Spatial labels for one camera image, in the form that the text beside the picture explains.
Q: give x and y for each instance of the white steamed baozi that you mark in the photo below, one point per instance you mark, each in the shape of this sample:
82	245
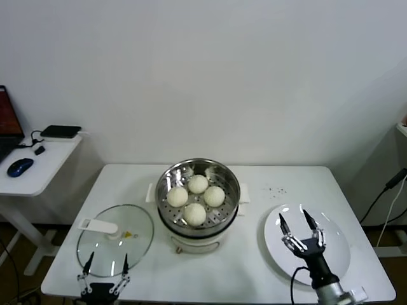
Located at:
197	183
195	213
177	196
214	196

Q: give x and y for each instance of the white round plate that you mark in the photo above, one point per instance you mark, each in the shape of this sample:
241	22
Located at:
337	254

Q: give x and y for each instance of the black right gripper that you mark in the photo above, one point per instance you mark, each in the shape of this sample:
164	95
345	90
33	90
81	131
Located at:
316	260

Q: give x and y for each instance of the blue computer mouse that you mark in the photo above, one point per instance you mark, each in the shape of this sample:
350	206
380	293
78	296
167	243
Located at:
19	166

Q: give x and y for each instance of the stainless steel steamer basket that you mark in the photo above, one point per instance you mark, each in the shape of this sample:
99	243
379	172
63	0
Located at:
165	190

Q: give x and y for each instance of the black-topped white box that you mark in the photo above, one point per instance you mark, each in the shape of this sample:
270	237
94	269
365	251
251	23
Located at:
59	131

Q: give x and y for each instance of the white side table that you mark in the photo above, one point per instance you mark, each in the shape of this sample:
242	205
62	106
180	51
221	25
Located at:
41	171

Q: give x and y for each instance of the white electric cooker base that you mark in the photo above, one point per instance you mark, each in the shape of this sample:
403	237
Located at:
194	243

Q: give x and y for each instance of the black laptop with red screen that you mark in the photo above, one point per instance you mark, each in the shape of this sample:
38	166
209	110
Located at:
8	127

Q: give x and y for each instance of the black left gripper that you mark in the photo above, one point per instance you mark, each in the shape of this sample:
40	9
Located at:
99	294

